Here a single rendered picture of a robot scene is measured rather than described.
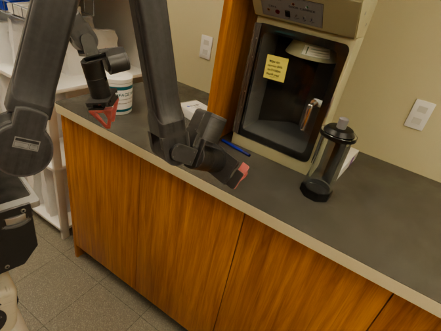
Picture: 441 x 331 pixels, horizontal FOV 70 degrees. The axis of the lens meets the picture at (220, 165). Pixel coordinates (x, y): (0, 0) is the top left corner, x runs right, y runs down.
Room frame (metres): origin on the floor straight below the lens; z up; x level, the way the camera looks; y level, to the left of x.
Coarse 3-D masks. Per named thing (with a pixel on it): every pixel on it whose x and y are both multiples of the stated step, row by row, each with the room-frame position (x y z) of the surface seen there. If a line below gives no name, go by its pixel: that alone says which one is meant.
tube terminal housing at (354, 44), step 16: (368, 16) 1.02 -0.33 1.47; (304, 32) 1.05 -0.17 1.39; (320, 32) 1.03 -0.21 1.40; (352, 48) 0.98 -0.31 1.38; (352, 64) 1.06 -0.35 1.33; (336, 96) 0.99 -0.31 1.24; (240, 144) 1.11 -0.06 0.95; (256, 144) 1.08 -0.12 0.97; (272, 160) 1.04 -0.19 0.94; (288, 160) 1.02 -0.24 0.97
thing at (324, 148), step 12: (324, 132) 0.86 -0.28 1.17; (324, 144) 0.85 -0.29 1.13; (336, 144) 0.83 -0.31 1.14; (348, 144) 0.83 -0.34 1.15; (324, 156) 0.84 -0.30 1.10; (336, 156) 0.83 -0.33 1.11; (312, 168) 0.86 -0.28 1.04; (324, 168) 0.84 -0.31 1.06; (336, 168) 0.84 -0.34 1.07; (312, 180) 0.85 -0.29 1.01; (324, 180) 0.83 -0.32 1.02; (336, 180) 0.86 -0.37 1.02; (324, 192) 0.83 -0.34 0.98
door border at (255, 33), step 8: (256, 32) 1.11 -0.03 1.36; (256, 40) 1.11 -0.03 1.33; (256, 48) 1.10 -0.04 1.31; (248, 64) 1.11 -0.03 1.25; (248, 72) 1.11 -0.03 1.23; (248, 80) 1.10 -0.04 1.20; (240, 96) 1.11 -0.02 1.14; (240, 104) 1.11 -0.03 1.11; (240, 112) 1.11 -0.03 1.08; (240, 120) 1.10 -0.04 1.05
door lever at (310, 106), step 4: (312, 100) 0.99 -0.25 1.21; (316, 100) 0.99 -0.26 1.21; (308, 104) 0.95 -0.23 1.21; (312, 104) 0.95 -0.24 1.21; (316, 104) 0.99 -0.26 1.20; (308, 108) 0.95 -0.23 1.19; (308, 112) 0.95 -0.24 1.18; (304, 116) 0.95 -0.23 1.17; (308, 116) 0.95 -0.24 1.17; (304, 120) 0.95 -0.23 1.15; (304, 124) 0.95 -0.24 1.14; (300, 128) 0.95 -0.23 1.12; (304, 128) 0.95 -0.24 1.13
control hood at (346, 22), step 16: (256, 0) 1.06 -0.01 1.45; (320, 0) 0.94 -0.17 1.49; (336, 0) 0.91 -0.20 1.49; (352, 0) 0.89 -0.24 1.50; (368, 0) 0.94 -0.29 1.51; (272, 16) 1.07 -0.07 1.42; (336, 16) 0.95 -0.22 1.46; (352, 16) 0.92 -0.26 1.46; (336, 32) 0.98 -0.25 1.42; (352, 32) 0.95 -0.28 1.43
